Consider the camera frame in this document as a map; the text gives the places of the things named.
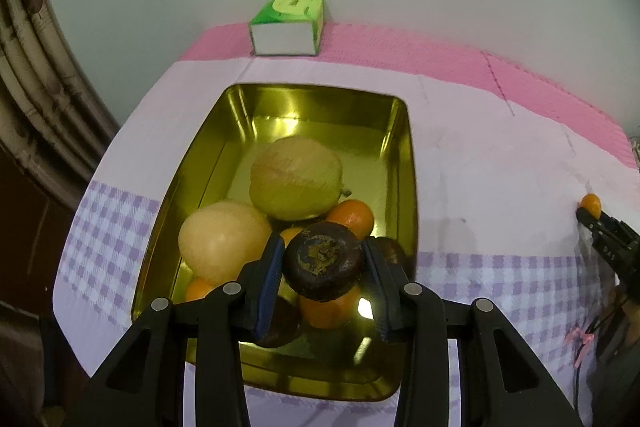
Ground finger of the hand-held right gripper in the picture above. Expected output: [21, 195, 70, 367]
[599, 210, 639, 249]
[576, 206, 601, 240]

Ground pink ribbon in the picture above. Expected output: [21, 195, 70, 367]
[565, 327, 596, 368]

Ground green tissue pack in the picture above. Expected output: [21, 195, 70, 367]
[248, 0, 325, 56]

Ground purple checked cloth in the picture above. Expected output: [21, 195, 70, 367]
[52, 54, 640, 427]

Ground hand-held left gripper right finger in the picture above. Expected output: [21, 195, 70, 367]
[362, 237, 583, 427]

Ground pink foam mat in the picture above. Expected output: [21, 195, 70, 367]
[180, 23, 640, 168]

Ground large tan pear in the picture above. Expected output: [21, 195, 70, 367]
[178, 201, 273, 285]

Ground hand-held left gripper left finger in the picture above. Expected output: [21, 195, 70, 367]
[75, 234, 287, 427]

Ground gold metal tray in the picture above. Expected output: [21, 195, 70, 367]
[131, 83, 418, 403]

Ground green apple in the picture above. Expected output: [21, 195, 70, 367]
[249, 137, 345, 222]

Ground brown wooden furniture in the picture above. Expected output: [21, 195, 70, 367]
[0, 0, 121, 427]

